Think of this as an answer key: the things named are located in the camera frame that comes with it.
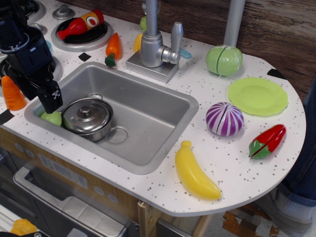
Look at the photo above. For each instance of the yellow object bottom left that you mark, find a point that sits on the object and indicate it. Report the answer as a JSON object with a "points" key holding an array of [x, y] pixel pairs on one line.
{"points": [[23, 227]]}

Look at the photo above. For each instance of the green toy apple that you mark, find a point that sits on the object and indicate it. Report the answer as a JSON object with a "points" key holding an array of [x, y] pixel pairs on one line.
{"points": [[54, 118]]}

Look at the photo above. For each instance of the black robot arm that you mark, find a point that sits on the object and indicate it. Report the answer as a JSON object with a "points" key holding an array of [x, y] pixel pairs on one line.
{"points": [[14, 30]]}

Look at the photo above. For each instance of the grey shoe with sock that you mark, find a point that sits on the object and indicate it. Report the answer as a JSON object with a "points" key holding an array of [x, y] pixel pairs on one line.
{"points": [[292, 218]]}

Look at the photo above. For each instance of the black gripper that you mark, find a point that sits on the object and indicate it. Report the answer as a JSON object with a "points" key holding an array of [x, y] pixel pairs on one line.
{"points": [[34, 60]]}

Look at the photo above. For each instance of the black coil back burner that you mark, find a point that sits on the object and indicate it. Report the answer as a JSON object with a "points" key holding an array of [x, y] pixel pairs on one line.
{"points": [[34, 11]]}

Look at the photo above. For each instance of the grey sink basin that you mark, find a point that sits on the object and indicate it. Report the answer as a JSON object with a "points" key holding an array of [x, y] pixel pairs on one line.
{"points": [[148, 118]]}

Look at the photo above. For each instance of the person's jeans leg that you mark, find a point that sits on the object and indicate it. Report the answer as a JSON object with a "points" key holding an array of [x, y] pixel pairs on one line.
{"points": [[300, 183]]}

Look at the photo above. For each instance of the green toy behind faucet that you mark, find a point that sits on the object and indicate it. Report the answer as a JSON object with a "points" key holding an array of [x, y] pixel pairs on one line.
{"points": [[143, 23]]}

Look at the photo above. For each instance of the orange toy carrot piece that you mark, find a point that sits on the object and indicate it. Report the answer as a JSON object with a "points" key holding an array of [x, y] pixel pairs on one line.
{"points": [[13, 97]]}

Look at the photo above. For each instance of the silver stove knob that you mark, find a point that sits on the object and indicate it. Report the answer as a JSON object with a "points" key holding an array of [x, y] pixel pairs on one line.
{"points": [[63, 13], [40, 27]]}

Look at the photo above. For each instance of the toy corn cob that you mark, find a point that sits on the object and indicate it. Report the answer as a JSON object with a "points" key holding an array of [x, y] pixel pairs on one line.
{"points": [[137, 43]]}

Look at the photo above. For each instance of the orange toy carrot with leaves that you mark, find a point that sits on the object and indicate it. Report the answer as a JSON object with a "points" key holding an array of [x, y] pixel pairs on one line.
{"points": [[113, 50]]}

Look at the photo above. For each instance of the light green plate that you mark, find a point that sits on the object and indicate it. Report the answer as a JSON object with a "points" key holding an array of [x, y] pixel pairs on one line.
{"points": [[258, 96]]}

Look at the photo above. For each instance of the yellow toy banana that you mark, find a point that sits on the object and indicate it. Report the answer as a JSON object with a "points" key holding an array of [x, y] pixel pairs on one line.
{"points": [[192, 176]]}

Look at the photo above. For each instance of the light blue toy utensil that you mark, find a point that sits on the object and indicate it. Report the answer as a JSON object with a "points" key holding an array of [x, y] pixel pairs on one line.
{"points": [[185, 54]]}

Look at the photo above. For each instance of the red toy ketchup bottle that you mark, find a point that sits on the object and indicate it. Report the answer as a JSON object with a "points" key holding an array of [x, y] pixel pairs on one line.
{"points": [[82, 24]]}

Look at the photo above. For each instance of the grey support pole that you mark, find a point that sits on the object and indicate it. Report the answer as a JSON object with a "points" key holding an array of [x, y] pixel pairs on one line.
{"points": [[234, 22]]}

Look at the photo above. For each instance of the silver oven door handle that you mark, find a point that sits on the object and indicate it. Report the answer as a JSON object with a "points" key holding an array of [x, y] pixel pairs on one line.
{"points": [[65, 214]]}

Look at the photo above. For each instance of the silver toy faucet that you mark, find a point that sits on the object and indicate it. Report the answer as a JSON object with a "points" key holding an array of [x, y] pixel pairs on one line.
{"points": [[154, 59]]}

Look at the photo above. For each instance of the red toy chili pepper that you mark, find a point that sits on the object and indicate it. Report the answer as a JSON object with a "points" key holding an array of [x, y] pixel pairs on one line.
{"points": [[265, 143]]}

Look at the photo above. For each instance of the silver stove knob middle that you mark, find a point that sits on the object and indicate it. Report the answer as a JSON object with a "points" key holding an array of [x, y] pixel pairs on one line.
{"points": [[40, 27]]}

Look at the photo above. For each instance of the steel pot with lid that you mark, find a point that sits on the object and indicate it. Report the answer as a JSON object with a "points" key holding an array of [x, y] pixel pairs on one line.
{"points": [[89, 117]]}

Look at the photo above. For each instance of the green toy cabbage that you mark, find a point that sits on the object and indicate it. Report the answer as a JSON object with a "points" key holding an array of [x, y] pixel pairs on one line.
{"points": [[224, 60]]}

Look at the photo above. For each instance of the purple striped toy onion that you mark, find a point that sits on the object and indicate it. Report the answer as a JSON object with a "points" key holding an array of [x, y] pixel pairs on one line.
{"points": [[224, 119]]}

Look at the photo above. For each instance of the black coil stove burner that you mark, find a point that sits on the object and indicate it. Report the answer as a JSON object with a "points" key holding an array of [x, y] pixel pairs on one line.
{"points": [[91, 40]]}

